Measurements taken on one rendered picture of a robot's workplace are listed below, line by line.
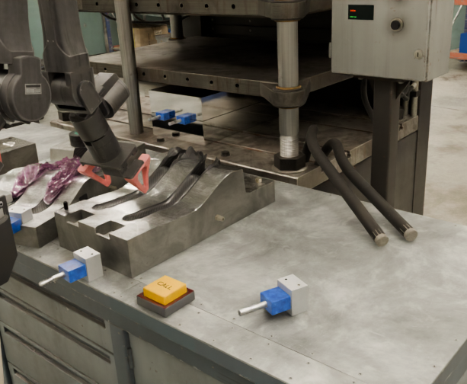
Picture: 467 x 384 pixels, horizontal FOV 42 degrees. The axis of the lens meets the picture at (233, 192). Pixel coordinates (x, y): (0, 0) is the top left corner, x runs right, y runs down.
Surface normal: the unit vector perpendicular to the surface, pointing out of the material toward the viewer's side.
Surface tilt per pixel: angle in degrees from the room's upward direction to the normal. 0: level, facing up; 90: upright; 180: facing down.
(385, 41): 90
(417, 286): 0
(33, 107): 90
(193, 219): 90
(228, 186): 90
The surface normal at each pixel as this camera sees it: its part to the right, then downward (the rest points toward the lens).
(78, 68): 0.84, 0.16
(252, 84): -0.65, 0.31
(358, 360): -0.05, -0.93
